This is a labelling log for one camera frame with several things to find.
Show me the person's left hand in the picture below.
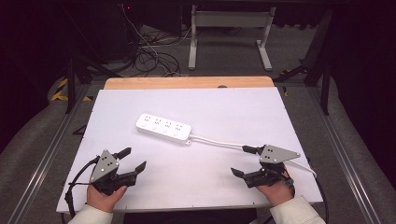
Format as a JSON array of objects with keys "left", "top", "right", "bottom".
[{"left": 86, "top": 184, "right": 129, "bottom": 214}]

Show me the aluminium floor rail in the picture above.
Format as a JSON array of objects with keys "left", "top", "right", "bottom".
[
  {"left": 6, "top": 83, "right": 92, "bottom": 224},
  {"left": 306, "top": 86, "right": 385, "bottom": 224}
]

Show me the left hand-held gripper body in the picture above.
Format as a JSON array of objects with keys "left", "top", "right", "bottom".
[{"left": 90, "top": 149, "right": 138, "bottom": 196}]

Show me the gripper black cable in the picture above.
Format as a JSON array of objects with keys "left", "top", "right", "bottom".
[
  {"left": 64, "top": 156, "right": 101, "bottom": 219},
  {"left": 306, "top": 158, "right": 330, "bottom": 224}
]

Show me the yellow black hazard tape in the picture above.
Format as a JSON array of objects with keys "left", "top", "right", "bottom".
[{"left": 50, "top": 77, "right": 94, "bottom": 103}]

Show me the dark cabinet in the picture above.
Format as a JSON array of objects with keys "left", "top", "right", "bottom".
[{"left": 88, "top": 2, "right": 142, "bottom": 64}]

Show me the person's right hand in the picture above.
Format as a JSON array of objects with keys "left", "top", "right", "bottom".
[{"left": 255, "top": 168, "right": 296, "bottom": 208}]

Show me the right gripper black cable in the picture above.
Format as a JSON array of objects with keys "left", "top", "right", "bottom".
[{"left": 306, "top": 158, "right": 330, "bottom": 224}]

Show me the white board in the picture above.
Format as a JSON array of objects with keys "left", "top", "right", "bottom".
[{"left": 55, "top": 87, "right": 324, "bottom": 214}]

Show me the tangle of black floor cables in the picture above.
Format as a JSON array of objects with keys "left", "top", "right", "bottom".
[{"left": 133, "top": 26, "right": 182, "bottom": 77}]

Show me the white metal desk frame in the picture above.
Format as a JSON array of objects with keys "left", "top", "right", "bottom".
[{"left": 188, "top": 4, "right": 277, "bottom": 72}]

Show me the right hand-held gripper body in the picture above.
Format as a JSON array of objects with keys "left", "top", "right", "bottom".
[{"left": 242, "top": 144, "right": 302, "bottom": 189}]

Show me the black metal stand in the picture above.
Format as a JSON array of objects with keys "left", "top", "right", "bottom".
[
  {"left": 64, "top": 54, "right": 123, "bottom": 115},
  {"left": 273, "top": 8, "right": 333, "bottom": 117}
]

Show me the person's dark lap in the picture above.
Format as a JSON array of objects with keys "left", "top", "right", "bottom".
[{"left": 122, "top": 207, "right": 259, "bottom": 224}]

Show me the thin white floor cable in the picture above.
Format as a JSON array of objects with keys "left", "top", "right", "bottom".
[{"left": 119, "top": 4, "right": 193, "bottom": 77}]

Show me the white power strip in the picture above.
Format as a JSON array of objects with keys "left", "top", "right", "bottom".
[{"left": 135, "top": 113, "right": 193, "bottom": 147}]

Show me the white power strip cable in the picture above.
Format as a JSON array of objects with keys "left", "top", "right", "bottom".
[{"left": 189, "top": 133, "right": 318, "bottom": 179}]

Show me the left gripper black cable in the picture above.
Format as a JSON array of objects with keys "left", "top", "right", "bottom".
[{"left": 64, "top": 156, "right": 101, "bottom": 219}]

